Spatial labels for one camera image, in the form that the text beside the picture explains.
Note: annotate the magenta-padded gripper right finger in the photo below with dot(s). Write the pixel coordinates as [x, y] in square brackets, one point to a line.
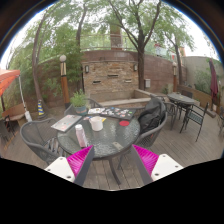
[165, 166]

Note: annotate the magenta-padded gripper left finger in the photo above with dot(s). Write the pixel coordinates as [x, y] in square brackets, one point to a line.
[63, 166]

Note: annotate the pink bottle with white cap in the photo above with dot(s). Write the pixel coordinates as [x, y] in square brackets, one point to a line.
[81, 136]

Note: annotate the grey mesh patio chair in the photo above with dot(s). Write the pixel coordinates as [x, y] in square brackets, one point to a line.
[70, 109]
[153, 135]
[36, 136]

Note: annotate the silver laptop with stickers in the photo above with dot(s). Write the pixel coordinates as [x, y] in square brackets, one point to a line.
[66, 123]

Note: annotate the black backpack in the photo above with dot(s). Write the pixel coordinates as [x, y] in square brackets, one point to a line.
[150, 116]

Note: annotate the white mug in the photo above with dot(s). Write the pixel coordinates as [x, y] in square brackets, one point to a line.
[97, 124]

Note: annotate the black slatted patio chair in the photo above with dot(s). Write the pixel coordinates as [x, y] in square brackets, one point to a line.
[195, 116]

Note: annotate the flat round red coaster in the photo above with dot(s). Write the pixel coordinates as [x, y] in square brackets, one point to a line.
[124, 123]

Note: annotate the striped traffic cone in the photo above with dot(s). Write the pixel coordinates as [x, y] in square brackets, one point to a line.
[40, 109]

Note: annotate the white sticker sheet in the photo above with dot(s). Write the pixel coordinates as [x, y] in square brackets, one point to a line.
[96, 110]

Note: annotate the potted green plant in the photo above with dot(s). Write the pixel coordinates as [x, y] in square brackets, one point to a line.
[79, 100]

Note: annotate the black laptop with stickers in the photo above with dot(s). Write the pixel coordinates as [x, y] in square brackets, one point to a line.
[118, 113]

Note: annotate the closed maroon patio umbrella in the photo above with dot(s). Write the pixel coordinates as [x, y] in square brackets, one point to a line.
[213, 83]

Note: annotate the orange patio umbrella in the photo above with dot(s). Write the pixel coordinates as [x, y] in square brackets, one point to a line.
[7, 78]

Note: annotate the wooden globe lamp post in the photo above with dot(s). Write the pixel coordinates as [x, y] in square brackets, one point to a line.
[63, 83]
[174, 78]

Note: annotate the grey wall box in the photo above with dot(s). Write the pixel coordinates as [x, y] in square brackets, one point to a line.
[147, 83]

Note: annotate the black wall lamp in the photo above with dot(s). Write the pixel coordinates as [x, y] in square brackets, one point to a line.
[87, 69]
[135, 67]

